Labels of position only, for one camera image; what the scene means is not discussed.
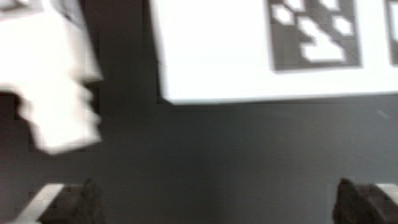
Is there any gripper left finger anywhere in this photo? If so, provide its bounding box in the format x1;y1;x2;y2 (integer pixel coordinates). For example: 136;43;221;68
11;179;107;224

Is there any white small leg block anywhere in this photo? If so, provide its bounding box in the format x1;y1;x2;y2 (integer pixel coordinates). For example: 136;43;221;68
0;0;104;155

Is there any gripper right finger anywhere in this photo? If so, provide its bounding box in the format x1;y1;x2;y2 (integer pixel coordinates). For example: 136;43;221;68
333;178;398;224

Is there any white marker sheet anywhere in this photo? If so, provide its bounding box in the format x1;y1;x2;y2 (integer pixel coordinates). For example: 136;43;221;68
150;0;398;104

